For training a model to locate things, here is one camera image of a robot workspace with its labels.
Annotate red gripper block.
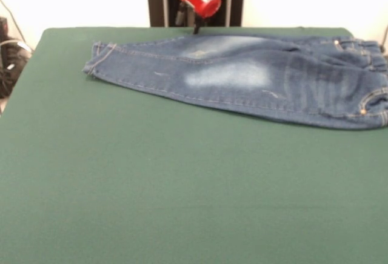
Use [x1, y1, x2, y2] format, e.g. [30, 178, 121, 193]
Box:
[174, 0, 222, 35]

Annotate blue denim jeans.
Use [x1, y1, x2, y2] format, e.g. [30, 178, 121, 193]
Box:
[82, 33, 388, 131]

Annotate dark green table cloth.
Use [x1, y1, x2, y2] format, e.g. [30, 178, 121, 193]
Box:
[0, 27, 388, 264]

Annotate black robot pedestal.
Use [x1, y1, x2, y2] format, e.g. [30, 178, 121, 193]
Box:
[141, 0, 251, 28]

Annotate thin grey cable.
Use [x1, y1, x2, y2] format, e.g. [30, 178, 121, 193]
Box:
[0, 0, 31, 50]

